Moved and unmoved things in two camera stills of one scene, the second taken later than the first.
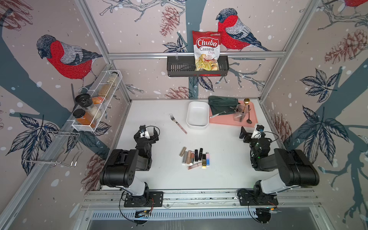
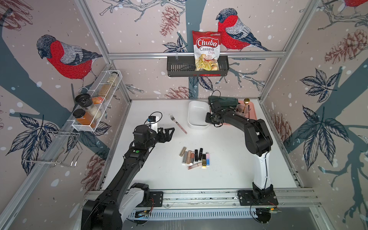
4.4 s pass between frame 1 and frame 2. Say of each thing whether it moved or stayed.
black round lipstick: stayed
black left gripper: moved
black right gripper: moved
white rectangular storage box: stayed
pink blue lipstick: stayed
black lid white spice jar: stayed
